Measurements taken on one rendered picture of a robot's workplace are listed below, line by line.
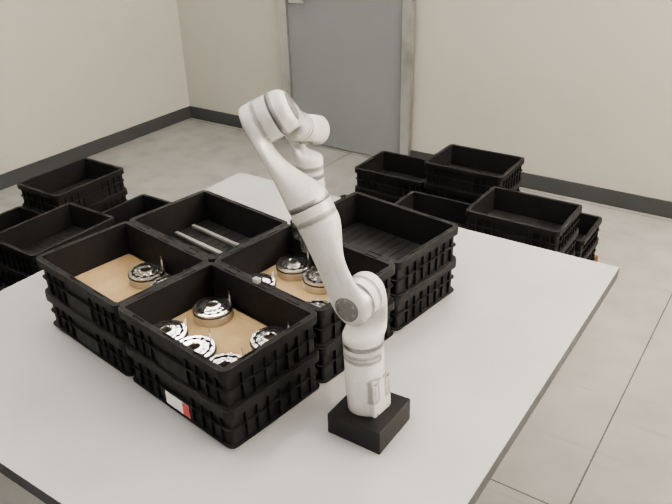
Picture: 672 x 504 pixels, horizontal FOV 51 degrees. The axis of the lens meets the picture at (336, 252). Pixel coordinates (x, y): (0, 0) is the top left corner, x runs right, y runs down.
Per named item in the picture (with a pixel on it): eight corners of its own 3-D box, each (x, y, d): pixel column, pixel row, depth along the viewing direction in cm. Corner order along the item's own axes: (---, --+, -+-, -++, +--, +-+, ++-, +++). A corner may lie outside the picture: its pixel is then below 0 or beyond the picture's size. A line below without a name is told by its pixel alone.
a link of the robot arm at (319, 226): (281, 220, 147) (307, 203, 154) (339, 333, 151) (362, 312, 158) (312, 207, 141) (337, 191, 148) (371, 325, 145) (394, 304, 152)
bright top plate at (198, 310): (239, 307, 184) (239, 305, 184) (207, 323, 178) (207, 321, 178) (217, 293, 191) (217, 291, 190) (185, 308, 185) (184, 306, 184)
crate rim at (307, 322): (320, 321, 169) (320, 312, 168) (223, 383, 149) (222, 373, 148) (212, 268, 192) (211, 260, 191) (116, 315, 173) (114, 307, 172)
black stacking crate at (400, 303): (456, 292, 217) (458, 258, 212) (396, 336, 198) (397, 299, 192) (356, 253, 241) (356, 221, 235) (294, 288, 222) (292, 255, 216)
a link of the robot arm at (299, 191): (229, 110, 140) (287, 224, 144) (271, 88, 138) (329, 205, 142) (240, 108, 149) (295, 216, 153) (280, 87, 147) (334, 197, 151)
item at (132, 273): (172, 270, 202) (171, 268, 202) (142, 285, 195) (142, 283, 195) (150, 260, 208) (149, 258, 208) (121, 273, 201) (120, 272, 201)
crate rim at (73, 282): (212, 268, 193) (211, 260, 191) (116, 315, 173) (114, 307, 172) (127, 227, 216) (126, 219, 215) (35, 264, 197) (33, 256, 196)
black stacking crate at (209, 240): (291, 257, 217) (289, 224, 211) (216, 297, 197) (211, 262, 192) (208, 222, 240) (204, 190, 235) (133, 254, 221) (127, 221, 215)
